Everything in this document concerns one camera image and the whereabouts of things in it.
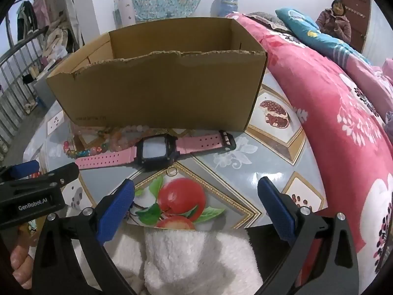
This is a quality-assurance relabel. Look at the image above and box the light pink blanket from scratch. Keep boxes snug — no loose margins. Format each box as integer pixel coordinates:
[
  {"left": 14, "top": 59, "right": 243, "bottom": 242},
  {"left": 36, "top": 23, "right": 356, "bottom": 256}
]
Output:
[{"left": 347, "top": 55, "right": 393, "bottom": 123}]

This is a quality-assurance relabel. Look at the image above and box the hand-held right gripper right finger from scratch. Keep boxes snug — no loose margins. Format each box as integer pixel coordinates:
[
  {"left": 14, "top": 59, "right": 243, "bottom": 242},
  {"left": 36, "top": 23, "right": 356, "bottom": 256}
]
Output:
[{"left": 257, "top": 177, "right": 360, "bottom": 295}]

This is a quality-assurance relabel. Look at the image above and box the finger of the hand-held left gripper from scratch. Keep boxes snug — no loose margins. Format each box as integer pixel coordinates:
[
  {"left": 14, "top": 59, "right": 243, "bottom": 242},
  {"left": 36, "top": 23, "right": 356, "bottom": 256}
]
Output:
[
  {"left": 0, "top": 160, "right": 40, "bottom": 183},
  {"left": 32, "top": 162, "right": 80, "bottom": 189}
]

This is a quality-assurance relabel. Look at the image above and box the pile of beige clothes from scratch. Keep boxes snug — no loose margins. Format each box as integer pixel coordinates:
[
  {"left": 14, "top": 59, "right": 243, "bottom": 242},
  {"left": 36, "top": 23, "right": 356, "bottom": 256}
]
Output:
[{"left": 43, "top": 15, "right": 74, "bottom": 65}]

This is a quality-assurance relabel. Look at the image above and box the pink floral blanket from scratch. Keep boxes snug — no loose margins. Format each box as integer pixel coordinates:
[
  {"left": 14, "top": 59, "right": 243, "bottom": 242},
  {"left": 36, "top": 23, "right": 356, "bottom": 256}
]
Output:
[{"left": 227, "top": 12, "right": 393, "bottom": 295}]

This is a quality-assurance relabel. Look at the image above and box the grey cabinet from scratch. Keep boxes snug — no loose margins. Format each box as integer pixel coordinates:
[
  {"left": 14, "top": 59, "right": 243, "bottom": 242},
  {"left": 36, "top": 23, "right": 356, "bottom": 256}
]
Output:
[{"left": 34, "top": 74, "right": 56, "bottom": 109}]

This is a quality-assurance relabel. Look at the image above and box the grey patterned cushion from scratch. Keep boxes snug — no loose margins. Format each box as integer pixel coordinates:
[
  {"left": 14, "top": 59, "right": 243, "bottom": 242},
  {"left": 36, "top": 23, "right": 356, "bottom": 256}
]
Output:
[{"left": 246, "top": 12, "right": 289, "bottom": 32}]

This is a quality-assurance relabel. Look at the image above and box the brown wooden door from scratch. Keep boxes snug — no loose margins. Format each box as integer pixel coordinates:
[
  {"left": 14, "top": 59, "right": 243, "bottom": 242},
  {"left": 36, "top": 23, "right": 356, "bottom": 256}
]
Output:
[{"left": 337, "top": 0, "right": 372, "bottom": 53}]

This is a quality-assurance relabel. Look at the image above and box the white fleece clothing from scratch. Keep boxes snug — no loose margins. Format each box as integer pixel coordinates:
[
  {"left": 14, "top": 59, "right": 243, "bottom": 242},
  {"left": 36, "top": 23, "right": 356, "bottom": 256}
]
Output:
[{"left": 77, "top": 221, "right": 265, "bottom": 295}]

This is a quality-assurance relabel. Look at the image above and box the blue patterned pillow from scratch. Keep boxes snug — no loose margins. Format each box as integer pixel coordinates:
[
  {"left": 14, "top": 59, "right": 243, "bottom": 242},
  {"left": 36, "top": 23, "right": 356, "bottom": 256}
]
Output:
[{"left": 275, "top": 7, "right": 372, "bottom": 65}]

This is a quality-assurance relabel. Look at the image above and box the blue water jug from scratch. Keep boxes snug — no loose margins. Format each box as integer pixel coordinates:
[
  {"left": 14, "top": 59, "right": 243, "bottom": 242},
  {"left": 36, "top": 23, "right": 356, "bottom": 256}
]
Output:
[{"left": 211, "top": 0, "right": 239, "bottom": 17}]

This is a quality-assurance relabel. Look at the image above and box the hanging dark jacket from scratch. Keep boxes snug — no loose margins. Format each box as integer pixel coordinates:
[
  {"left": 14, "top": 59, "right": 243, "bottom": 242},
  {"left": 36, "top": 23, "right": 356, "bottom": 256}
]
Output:
[{"left": 17, "top": 0, "right": 37, "bottom": 40}]

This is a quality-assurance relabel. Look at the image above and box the fruit print tablecloth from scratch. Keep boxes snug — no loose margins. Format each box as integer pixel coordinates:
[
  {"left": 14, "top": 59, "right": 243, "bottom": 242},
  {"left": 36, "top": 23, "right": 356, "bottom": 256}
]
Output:
[{"left": 23, "top": 64, "right": 326, "bottom": 231}]

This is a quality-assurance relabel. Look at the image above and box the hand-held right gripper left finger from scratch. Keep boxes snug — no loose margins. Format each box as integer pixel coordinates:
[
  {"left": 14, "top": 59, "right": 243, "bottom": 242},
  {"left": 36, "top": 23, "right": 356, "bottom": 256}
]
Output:
[{"left": 32, "top": 178, "right": 136, "bottom": 295}]

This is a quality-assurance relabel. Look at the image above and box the brown cardboard box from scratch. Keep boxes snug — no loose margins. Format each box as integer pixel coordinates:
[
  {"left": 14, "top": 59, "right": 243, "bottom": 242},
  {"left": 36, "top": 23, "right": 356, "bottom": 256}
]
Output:
[{"left": 46, "top": 17, "right": 268, "bottom": 131}]

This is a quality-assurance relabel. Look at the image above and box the person's left hand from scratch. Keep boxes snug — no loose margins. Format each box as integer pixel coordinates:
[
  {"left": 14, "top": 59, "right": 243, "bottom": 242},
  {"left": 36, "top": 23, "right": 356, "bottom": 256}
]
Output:
[{"left": 10, "top": 243, "right": 34, "bottom": 290}]

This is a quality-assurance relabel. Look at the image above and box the metal railing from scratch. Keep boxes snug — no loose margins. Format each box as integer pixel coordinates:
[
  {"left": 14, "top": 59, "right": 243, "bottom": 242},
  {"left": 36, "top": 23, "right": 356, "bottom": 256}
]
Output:
[{"left": 0, "top": 29, "right": 59, "bottom": 148}]

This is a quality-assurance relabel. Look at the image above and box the pink bead bracelet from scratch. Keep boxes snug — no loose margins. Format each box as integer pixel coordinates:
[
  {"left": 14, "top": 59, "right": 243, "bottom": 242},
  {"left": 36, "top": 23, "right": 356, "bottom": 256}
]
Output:
[{"left": 72, "top": 124, "right": 154, "bottom": 152}]

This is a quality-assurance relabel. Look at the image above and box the hanging pink garment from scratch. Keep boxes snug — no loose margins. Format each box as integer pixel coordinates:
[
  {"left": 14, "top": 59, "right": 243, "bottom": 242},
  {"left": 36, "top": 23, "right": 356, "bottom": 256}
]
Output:
[{"left": 32, "top": 0, "right": 57, "bottom": 25}]

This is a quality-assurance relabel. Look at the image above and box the pink strap digital watch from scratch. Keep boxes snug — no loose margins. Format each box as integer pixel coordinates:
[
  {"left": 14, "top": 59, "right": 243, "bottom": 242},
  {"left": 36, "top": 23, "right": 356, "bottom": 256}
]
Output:
[{"left": 74, "top": 131, "right": 237, "bottom": 172}]

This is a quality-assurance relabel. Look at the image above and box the multicolour bead bracelet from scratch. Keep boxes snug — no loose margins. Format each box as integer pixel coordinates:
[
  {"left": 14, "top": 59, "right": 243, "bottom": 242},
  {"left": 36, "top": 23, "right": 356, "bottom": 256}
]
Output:
[{"left": 63, "top": 141, "right": 108, "bottom": 160}]

